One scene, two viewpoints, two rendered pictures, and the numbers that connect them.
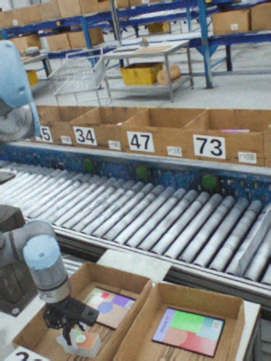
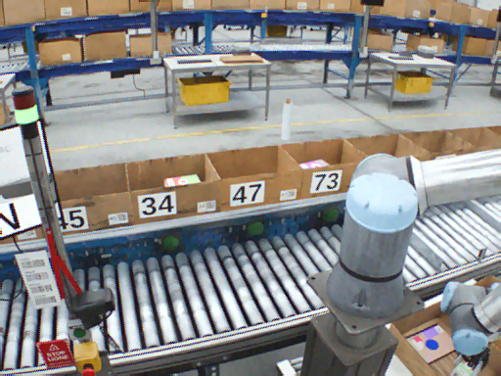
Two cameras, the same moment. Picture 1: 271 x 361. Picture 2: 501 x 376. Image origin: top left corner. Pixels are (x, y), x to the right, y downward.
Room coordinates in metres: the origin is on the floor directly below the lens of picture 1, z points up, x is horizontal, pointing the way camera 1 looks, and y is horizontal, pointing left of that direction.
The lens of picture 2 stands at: (1.07, 1.30, 1.88)
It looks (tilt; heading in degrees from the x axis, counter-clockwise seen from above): 30 degrees down; 300
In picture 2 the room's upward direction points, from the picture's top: 2 degrees clockwise
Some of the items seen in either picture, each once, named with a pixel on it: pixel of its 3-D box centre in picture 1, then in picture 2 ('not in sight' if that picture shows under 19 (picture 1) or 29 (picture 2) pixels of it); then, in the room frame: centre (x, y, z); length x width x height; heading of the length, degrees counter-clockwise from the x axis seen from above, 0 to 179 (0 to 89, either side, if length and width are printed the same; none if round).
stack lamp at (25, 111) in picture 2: not in sight; (24, 107); (1.92, 0.87, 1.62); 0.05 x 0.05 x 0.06
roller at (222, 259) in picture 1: (238, 234); (393, 249); (1.25, -0.37, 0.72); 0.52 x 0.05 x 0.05; 140
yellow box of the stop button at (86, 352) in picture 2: not in sight; (99, 357); (1.85, 0.88, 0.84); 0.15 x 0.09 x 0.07; 50
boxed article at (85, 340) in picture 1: (81, 343); (465, 370); (0.82, 0.26, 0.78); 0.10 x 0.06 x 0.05; 66
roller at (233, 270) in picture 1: (253, 238); (403, 246); (1.20, -0.42, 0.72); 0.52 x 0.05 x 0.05; 140
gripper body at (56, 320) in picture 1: (60, 307); (478, 346); (0.83, 0.29, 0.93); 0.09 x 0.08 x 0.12; 65
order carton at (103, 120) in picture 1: (110, 127); (171, 187); (2.21, 0.08, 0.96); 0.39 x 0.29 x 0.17; 50
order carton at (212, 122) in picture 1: (233, 135); (323, 166); (1.71, -0.52, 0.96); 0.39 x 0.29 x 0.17; 50
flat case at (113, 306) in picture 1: (106, 307); (430, 344); (0.96, 0.19, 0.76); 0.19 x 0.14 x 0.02; 53
